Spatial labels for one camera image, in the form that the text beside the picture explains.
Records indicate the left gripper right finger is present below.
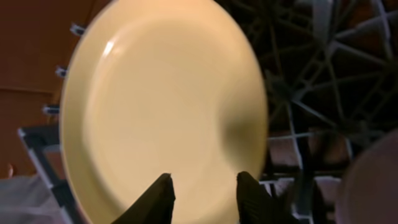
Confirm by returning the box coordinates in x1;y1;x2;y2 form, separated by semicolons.
236;171;299;224

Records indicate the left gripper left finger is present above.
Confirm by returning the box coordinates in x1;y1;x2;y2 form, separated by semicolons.
112;173;175;224

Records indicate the pink round bowl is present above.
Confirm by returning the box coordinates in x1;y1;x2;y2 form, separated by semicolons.
335;129;397;224

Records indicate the yellow round plate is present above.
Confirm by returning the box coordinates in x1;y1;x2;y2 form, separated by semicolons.
60;0;268;223

